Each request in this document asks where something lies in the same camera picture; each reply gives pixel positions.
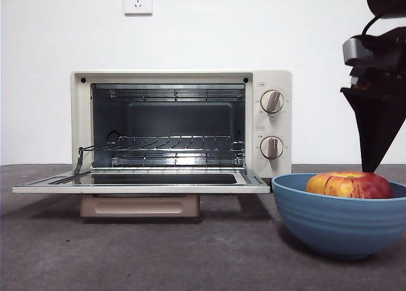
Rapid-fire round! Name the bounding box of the red yellow apple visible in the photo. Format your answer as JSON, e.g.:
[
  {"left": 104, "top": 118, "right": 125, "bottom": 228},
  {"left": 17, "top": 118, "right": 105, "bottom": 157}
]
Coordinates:
[{"left": 306, "top": 171, "right": 395, "bottom": 199}]

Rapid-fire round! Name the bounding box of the blue ribbed bowl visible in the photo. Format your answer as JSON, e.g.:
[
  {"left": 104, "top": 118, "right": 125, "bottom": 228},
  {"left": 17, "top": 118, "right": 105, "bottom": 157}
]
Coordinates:
[{"left": 271, "top": 172, "right": 406, "bottom": 261}]

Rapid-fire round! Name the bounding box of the oven door with beige handle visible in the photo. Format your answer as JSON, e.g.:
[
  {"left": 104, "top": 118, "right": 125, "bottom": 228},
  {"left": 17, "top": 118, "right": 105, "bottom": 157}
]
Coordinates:
[{"left": 12, "top": 172, "right": 271, "bottom": 218}]

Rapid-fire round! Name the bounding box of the cream Toshiba toaster oven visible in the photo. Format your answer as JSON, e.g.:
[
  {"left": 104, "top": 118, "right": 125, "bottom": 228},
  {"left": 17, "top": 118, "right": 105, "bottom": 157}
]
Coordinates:
[{"left": 70, "top": 69, "right": 293, "bottom": 179}]

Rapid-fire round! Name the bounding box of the beige oven knob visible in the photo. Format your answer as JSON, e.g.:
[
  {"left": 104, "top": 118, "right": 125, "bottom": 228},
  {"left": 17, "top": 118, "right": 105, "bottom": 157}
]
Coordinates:
[
  {"left": 260, "top": 90, "right": 285, "bottom": 115},
  {"left": 259, "top": 136, "right": 285, "bottom": 160}
]

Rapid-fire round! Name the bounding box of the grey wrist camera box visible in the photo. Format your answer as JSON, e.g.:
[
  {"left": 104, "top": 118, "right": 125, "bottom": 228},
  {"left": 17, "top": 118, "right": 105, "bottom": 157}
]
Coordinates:
[{"left": 342, "top": 37, "right": 377, "bottom": 65}]

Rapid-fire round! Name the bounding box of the black camera cable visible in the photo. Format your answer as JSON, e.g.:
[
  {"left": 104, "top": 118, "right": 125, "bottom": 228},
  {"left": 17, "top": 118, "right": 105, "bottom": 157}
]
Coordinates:
[{"left": 361, "top": 5, "right": 393, "bottom": 38}]

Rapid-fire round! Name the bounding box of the metal wire oven rack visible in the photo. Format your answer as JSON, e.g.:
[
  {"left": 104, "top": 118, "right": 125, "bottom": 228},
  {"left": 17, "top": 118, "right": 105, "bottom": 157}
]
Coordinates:
[{"left": 77, "top": 134, "right": 247, "bottom": 153}]

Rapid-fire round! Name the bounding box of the white wall power socket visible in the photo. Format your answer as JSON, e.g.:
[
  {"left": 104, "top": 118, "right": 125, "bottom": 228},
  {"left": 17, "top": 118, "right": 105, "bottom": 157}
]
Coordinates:
[{"left": 124, "top": 0, "right": 153, "bottom": 16}]

